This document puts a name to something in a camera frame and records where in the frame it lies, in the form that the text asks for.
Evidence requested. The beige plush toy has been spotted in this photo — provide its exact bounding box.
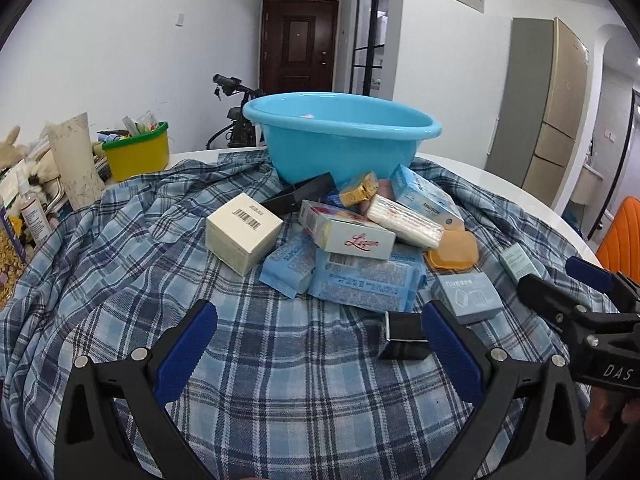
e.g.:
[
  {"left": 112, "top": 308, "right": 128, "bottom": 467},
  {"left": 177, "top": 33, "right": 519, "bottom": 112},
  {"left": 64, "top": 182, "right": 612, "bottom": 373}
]
[{"left": 0, "top": 126, "right": 58, "bottom": 191}]

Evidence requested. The mint green box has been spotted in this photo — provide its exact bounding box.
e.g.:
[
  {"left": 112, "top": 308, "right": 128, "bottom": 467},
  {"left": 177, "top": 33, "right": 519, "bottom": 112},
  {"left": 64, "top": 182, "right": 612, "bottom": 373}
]
[{"left": 499, "top": 242, "right": 543, "bottom": 287}]

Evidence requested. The beige cabinet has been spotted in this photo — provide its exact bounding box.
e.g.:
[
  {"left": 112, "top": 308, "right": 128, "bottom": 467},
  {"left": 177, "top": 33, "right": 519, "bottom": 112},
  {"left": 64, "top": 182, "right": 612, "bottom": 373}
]
[{"left": 484, "top": 16, "right": 591, "bottom": 207}]

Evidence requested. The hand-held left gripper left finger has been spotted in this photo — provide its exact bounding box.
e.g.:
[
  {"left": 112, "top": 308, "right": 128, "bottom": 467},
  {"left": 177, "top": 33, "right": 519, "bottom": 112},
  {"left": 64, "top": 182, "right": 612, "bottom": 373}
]
[{"left": 54, "top": 300, "right": 218, "bottom": 480}]

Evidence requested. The black framed glass door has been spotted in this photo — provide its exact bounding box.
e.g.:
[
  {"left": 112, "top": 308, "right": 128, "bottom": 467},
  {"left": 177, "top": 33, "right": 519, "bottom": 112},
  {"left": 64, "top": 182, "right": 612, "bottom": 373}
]
[{"left": 350, "top": 0, "right": 392, "bottom": 97}]

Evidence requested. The blue plastic basin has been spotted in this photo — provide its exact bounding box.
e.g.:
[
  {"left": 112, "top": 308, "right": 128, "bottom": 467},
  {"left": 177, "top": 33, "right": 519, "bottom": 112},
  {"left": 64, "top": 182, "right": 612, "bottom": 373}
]
[{"left": 242, "top": 92, "right": 443, "bottom": 187}]

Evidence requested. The pile of small packets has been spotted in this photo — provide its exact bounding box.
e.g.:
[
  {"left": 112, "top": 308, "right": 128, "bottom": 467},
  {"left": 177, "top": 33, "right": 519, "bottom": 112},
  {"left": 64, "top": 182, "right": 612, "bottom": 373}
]
[{"left": 97, "top": 114, "right": 158, "bottom": 143}]

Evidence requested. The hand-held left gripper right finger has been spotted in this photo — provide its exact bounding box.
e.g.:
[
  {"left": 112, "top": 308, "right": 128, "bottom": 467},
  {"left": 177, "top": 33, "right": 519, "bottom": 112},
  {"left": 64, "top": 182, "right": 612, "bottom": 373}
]
[{"left": 422, "top": 300, "right": 587, "bottom": 480}]

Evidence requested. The small blue packet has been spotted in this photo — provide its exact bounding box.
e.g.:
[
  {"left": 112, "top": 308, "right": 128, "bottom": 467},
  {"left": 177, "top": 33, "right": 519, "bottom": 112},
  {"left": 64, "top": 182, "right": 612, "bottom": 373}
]
[{"left": 258, "top": 232, "right": 318, "bottom": 301}]

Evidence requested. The black electric bicycle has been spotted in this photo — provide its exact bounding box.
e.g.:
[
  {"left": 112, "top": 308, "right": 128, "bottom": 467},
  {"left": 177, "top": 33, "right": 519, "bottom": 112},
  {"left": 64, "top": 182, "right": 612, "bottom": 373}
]
[{"left": 206, "top": 74, "right": 266, "bottom": 151}]

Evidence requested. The white box with red print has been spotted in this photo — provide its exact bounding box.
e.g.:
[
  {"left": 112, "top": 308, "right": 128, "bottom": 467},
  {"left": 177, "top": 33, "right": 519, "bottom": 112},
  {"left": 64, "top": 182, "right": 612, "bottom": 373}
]
[{"left": 298, "top": 200, "right": 397, "bottom": 261}]

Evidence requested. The beige paper bag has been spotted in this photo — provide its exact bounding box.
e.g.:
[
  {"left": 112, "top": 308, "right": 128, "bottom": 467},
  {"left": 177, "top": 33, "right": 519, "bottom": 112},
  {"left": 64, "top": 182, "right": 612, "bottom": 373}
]
[{"left": 47, "top": 114, "right": 106, "bottom": 211}]

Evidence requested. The white striped packet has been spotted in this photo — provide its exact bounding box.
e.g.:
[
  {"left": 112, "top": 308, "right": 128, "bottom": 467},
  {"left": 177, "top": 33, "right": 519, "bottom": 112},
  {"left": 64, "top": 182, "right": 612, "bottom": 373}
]
[{"left": 364, "top": 195, "right": 446, "bottom": 252}]

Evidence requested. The matte black box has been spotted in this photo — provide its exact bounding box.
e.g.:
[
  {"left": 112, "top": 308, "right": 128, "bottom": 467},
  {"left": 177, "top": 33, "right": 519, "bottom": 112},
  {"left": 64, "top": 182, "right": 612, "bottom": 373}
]
[{"left": 260, "top": 172, "right": 337, "bottom": 219}]

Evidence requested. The dark wooden door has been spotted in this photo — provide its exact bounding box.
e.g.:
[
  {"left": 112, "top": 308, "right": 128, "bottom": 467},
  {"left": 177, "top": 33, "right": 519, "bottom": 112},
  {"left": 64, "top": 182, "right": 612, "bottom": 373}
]
[{"left": 260, "top": 0, "right": 340, "bottom": 95}]

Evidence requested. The shiny black box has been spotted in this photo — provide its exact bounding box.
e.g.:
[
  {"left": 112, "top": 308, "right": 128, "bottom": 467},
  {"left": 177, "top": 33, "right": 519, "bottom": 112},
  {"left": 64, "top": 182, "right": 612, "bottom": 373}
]
[{"left": 376, "top": 310, "right": 432, "bottom": 362}]

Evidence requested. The colourful snack packet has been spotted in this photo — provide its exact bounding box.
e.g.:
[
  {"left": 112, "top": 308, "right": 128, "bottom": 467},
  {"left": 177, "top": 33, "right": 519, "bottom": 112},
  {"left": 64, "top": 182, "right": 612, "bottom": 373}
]
[{"left": 0, "top": 200, "right": 28, "bottom": 311}]

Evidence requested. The blue plaid cloth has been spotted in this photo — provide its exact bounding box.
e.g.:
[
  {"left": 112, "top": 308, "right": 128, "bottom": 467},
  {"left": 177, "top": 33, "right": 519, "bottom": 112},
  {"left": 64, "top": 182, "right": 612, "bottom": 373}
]
[{"left": 0, "top": 152, "right": 626, "bottom": 480}]

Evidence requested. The cream cardboard box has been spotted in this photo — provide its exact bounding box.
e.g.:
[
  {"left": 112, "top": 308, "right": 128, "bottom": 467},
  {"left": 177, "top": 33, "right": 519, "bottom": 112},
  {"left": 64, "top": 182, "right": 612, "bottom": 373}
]
[{"left": 206, "top": 192, "right": 284, "bottom": 277}]

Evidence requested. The orange chair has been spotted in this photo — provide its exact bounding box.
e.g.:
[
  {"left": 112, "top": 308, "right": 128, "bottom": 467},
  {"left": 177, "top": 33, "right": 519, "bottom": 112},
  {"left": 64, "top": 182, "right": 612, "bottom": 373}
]
[{"left": 596, "top": 197, "right": 640, "bottom": 272}]

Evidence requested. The grey blue box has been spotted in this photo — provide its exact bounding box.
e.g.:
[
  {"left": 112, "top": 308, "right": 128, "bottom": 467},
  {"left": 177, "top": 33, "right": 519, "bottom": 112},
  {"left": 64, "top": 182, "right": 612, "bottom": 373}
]
[{"left": 431, "top": 272, "right": 504, "bottom": 325}]

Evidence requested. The large blue packet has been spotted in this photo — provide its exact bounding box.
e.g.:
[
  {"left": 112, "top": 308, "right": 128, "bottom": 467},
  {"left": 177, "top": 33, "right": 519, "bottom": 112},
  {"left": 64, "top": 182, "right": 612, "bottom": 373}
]
[{"left": 306, "top": 245, "right": 427, "bottom": 314}]

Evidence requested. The light blue carton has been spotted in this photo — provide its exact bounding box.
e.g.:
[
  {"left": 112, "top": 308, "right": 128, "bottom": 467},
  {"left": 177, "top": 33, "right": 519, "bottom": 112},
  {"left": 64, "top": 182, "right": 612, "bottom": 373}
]
[{"left": 389, "top": 163, "right": 465, "bottom": 232}]

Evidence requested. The orange soap bar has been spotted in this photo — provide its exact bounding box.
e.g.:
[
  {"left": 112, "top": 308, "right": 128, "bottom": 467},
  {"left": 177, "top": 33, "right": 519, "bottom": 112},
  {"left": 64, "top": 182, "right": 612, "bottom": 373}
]
[{"left": 424, "top": 230, "right": 479, "bottom": 271}]

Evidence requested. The small gold pack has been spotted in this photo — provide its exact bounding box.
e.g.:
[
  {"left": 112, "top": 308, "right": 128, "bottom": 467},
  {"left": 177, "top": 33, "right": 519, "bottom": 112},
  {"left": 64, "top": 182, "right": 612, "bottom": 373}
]
[{"left": 339, "top": 171, "right": 381, "bottom": 207}]

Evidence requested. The clear spray bottle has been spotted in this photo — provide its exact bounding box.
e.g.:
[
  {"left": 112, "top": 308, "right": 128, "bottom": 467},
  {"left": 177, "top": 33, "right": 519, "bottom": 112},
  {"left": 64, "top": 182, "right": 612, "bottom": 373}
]
[{"left": 15, "top": 170, "right": 53, "bottom": 247}]

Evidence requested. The yellow bin with green rim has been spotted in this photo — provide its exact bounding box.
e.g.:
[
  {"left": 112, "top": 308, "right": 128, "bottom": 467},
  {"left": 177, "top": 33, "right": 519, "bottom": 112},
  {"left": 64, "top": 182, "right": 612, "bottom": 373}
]
[{"left": 102, "top": 121, "right": 171, "bottom": 182}]

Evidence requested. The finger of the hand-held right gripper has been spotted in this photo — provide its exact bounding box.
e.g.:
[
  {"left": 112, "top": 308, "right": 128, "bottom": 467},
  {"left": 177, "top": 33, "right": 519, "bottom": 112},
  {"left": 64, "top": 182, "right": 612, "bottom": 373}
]
[
  {"left": 517, "top": 275, "right": 640, "bottom": 351},
  {"left": 566, "top": 256, "right": 640, "bottom": 311}
]

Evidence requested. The person's right hand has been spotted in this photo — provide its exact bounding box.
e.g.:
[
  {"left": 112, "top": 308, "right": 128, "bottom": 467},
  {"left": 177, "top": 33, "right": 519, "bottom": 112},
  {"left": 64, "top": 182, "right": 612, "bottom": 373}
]
[{"left": 584, "top": 389, "right": 640, "bottom": 442}]

